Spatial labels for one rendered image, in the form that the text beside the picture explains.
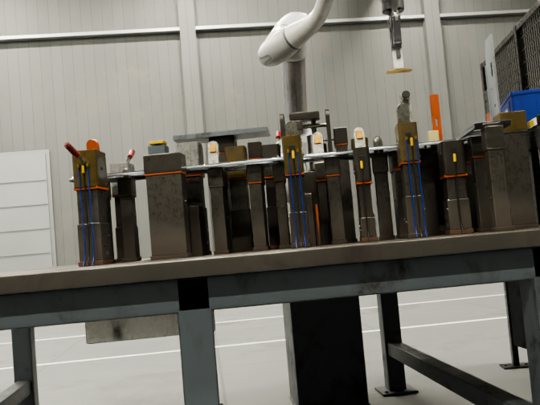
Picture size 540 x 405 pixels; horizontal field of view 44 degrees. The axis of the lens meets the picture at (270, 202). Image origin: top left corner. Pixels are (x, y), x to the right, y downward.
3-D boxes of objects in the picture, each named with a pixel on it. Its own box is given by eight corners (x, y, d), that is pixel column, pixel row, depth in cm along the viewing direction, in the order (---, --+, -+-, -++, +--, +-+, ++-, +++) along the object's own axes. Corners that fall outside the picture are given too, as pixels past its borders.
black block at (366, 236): (362, 243, 201) (353, 146, 203) (360, 243, 211) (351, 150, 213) (379, 242, 201) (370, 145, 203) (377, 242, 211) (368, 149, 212)
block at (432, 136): (439, 235, 233) (427, 130, 235) (437, 235, 236) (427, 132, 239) (448, 234, 233) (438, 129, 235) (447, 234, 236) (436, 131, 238)
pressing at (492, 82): (501, 136, 216) (490, 32, 218) (492, 141, 227) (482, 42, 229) (503, 136, 216) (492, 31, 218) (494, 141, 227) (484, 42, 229)
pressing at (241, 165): (62, 180, 222) (61, 175, 222) (86, 185, 244) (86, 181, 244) (487, 139, 211) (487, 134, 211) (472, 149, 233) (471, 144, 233)
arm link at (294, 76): (275, 177, 317) (292, 151, 332) (307, 182, 312) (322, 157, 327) (264, 22, 269) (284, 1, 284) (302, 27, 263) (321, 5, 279)
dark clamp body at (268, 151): (268, 250, 242) (259, 145, 245) (271, 250, 254) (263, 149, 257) (288, 248, 242) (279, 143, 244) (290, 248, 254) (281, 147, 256)
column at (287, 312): (289, 398, 311) (276, 255, 315) (353, 390, 314) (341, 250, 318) (298, 414, 281) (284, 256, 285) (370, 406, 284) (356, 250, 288)
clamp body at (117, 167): (116, 263, 243) (108, 164, 246) (125, 262, 255) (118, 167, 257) (135, 262, 243) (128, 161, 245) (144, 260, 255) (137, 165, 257)
